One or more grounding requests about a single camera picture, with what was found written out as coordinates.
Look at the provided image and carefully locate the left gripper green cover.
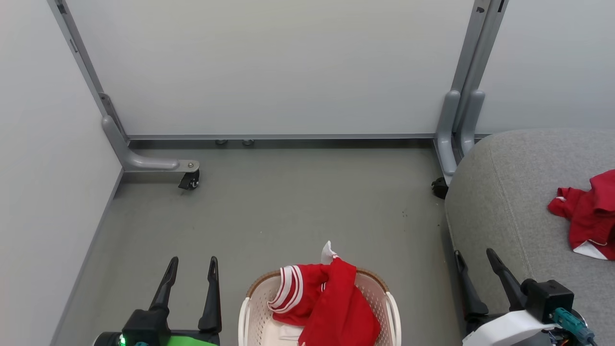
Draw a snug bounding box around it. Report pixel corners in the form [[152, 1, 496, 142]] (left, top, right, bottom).
[[94, 256, 222, 346]]

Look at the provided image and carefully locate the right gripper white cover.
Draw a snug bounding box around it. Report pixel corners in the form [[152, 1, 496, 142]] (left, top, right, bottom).
[[454, 248, 558, 346]]

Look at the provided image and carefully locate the red garment with white hem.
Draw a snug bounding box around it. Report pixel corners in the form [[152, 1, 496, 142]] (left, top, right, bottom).
[[548, 169, 615, 261]]

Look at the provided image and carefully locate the red garment with striped cuffs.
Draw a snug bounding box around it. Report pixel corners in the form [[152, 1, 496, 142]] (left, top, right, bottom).
[[267, 240, 381, 346]]

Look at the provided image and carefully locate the grey fabric sofa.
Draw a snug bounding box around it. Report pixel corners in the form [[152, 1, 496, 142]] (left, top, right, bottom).
[[444, 128, 615, 346]]

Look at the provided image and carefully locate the cream perforated laundry basket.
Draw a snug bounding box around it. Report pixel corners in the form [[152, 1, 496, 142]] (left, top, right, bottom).
[[238, 267, 402, 346]]

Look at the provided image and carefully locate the long grey partition leg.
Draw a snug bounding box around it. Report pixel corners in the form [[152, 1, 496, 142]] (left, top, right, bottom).
[[102, 115, 200, 173]]

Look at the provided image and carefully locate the short grey partition leg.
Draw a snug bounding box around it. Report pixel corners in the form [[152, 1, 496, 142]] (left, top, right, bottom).
[[436, 90, 462, 185], [460, 90, 486, 157]]

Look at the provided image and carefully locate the teal right camera cable plug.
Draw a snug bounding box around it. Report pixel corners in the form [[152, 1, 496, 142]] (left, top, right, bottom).
[[553, 308, 597, 346]]

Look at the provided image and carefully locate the grey partition bottom rail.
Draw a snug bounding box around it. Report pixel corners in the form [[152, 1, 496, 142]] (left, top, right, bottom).
[[126, 134, 439, 149]]

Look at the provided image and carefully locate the grey double partition post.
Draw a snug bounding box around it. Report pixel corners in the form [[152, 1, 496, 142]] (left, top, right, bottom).
[[452, 0, 509, 130]]

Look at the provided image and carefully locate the grey single partition post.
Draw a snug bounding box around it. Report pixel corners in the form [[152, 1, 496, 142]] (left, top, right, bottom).
[[48, 0, 129, 141]]

